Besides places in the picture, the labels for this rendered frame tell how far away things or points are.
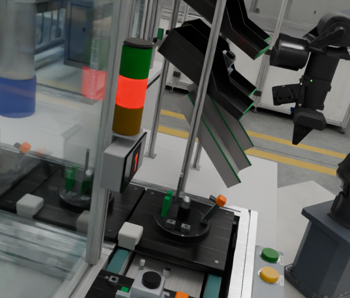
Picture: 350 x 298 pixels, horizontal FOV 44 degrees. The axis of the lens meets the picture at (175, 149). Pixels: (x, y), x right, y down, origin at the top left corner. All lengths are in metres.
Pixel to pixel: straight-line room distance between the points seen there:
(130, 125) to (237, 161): 0.63
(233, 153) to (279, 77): 3.68
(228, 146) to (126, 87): 0.65
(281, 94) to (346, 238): 0.35
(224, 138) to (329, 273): 0.48
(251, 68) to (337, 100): 1.00
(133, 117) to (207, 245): 0.40
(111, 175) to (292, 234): 0.75
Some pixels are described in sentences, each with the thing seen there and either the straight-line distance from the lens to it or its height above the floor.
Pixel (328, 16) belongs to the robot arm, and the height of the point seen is 1.49.
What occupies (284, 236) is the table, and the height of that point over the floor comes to 0.86.
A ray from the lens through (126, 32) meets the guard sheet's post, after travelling 0.70.
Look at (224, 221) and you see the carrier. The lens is 1.10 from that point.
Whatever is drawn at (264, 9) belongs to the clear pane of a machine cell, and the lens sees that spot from 4.83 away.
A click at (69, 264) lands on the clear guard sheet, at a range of 0.78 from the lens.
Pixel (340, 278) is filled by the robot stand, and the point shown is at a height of 0.95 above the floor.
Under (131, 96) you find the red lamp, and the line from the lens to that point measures 0.71.
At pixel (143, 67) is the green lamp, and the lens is 0.70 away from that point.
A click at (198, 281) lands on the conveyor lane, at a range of 0.99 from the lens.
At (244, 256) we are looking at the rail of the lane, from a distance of 1.04.
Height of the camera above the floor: 1.57
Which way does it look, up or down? 25 degrees down
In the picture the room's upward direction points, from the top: 11 degrees clockwise
